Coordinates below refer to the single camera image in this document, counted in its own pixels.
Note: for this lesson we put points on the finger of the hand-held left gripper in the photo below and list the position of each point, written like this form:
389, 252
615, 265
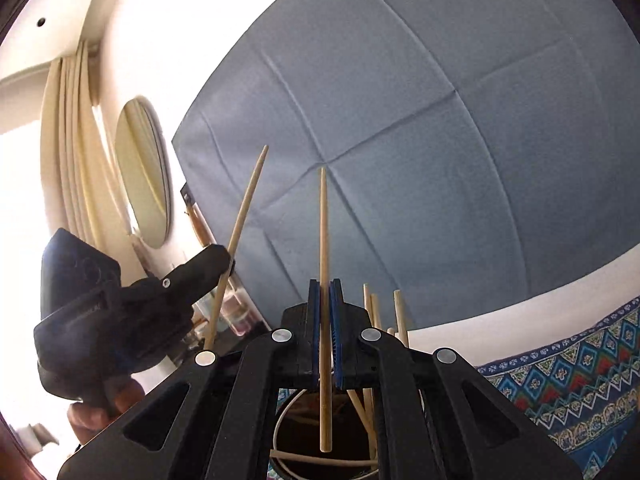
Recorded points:
200, 275

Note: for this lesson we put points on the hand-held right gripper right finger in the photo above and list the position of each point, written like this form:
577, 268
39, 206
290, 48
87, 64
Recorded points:
337, 330

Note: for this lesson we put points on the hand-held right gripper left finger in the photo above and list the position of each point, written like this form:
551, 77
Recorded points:
314, 330

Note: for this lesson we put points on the light wooden chopstick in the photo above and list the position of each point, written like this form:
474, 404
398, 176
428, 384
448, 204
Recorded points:
361, 417
401, 315
324, 235
368, 305
250, 200

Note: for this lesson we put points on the black cylindrical utensil holder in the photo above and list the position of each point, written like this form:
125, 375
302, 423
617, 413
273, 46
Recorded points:
300, 435

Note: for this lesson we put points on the person's left hand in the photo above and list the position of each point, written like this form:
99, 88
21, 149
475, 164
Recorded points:
100, 420

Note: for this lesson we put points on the pink jar with beige lid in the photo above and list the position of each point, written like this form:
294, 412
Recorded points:
239, 320

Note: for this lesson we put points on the beige curtain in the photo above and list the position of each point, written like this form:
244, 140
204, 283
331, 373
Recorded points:
75, 150

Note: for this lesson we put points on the blue-grey backdrop cloth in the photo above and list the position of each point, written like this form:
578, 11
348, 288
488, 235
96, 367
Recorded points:
425, 135

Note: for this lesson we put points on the blue patterned tablecloth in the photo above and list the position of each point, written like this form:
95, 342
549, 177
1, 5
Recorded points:
575, 385

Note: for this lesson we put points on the oval wall mirror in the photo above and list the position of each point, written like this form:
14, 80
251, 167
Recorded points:
142, 175

